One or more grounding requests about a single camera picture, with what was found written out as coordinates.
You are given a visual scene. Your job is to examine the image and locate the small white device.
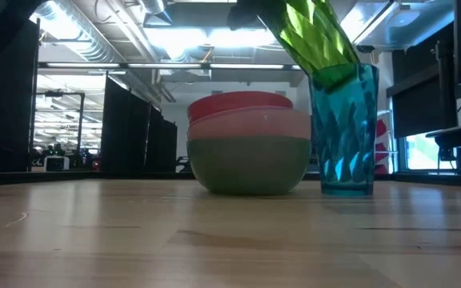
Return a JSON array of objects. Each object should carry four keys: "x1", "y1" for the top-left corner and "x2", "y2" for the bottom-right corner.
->
[{"x1": 43, "y1": 155, "x2": 70, "y2": 172}]

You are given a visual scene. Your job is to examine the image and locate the black desk shelf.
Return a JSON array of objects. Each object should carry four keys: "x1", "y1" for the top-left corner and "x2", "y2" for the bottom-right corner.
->
[{"x1": 425, "y1": 121, "x2": 461, "y2": 150}]

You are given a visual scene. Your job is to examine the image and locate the black pipe frame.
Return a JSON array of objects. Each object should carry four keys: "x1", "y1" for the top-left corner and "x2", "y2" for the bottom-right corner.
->
[{"x1": 35, "y1": 90, "x2": 86, "y2": 153}]

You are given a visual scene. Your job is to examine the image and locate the silver ventilation duct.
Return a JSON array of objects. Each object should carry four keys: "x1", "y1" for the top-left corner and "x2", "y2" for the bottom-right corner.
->
[{"x1": 42, "y1": 0, "x2": 178, "y2": 103}]

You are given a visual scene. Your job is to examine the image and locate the red and white object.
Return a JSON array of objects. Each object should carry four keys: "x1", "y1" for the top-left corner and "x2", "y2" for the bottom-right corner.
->
[{"x1": 374, "y1": 118, "x2": 389, "y2": 175}]

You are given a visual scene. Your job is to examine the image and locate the tall black side panel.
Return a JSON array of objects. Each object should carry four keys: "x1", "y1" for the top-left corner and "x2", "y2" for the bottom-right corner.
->
[{"x1": 0, "y1": 18, "x2": 42, "y2": 173}]

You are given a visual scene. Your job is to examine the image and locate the black partition wall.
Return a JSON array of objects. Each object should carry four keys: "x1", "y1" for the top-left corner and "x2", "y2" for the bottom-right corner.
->
[{"x1": 100, "y1": 74, "x2": 178, "y2": 174}]

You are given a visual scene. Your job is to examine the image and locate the red bowl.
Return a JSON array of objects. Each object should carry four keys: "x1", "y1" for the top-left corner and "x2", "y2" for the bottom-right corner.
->
[{"x1": 186, "y1": 90, "x2": 295, "y2": 123}]

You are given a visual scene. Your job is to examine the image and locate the green faceted tumbler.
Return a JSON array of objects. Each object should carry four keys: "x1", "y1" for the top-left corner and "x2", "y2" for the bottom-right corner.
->
[{"x1": 254, "y1": 0, "x2": 361, "y2": 90}]

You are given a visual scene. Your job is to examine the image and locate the long ceiling light bar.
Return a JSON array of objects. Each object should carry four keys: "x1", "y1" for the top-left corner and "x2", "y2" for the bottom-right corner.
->
[{"x1": 38, "y1": 61, "x2": 303, "y2": 74}]

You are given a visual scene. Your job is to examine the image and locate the pale pink bowl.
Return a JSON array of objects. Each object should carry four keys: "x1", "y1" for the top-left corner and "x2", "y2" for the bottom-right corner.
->
[{"x1": 186, "y1": 109, "x2": 312, "y2": 142}]

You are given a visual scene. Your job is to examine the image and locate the blue faceted tumbler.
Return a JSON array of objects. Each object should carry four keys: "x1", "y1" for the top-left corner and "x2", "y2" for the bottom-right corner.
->
[{"x1": 307, "y1": 62, "x2": 380, "y2": 198}]

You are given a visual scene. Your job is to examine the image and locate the large green bowl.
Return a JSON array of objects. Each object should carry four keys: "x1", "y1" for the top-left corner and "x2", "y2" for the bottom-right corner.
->
[{"x1": 186, "y1": 135, "x2": 312, "y2": 196}]

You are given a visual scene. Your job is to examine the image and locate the black monitor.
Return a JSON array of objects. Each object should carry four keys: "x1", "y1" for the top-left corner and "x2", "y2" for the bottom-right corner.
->
[{"x1": 386, "y1": 23, "x2": 459, "y2": 139}]

